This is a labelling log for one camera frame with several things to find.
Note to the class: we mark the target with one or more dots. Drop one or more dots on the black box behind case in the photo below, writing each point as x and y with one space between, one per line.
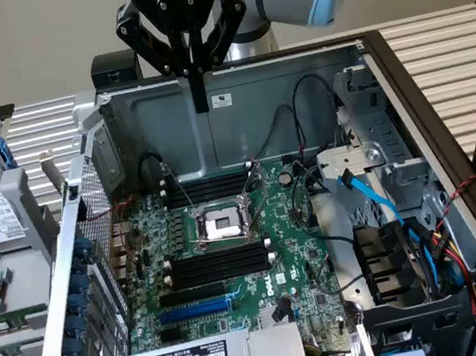
114 69

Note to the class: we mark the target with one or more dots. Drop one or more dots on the open grey PC case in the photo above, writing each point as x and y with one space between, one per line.
179 142

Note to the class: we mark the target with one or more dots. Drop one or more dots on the thin metal locking lever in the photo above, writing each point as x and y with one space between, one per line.
178 185

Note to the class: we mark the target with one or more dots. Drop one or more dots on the round coin cell battery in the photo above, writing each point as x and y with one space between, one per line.
284 177

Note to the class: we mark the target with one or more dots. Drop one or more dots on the grey metal disk bay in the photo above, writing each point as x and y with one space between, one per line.
385 129

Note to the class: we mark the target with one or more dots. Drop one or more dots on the silver CPU socket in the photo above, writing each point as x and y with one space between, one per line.
220 225

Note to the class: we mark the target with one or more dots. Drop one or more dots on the silver rear port block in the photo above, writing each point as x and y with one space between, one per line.
122 249

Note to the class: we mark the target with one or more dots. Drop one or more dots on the green Dell motherboard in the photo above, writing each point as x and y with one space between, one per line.
288 242

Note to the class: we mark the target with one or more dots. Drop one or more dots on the grey parts rack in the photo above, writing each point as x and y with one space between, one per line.
23 272

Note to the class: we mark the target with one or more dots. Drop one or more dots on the long black expansion slot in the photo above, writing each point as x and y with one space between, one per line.
193 295

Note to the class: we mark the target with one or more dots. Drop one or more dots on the blue card latch row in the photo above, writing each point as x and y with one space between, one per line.
77 300

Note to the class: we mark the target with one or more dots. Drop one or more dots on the blue expansion slot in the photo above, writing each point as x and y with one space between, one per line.
195 312

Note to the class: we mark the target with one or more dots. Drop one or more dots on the short black expansion slot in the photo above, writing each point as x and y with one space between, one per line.
172 335

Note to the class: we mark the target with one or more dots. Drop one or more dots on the silver disk bay bracket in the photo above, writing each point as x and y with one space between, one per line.
347 159

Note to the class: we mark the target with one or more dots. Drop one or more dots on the silver socket cover frame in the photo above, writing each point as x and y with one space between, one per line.
247 212

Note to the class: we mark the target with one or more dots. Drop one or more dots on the dark plastic cage frame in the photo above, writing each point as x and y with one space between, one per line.
420 316

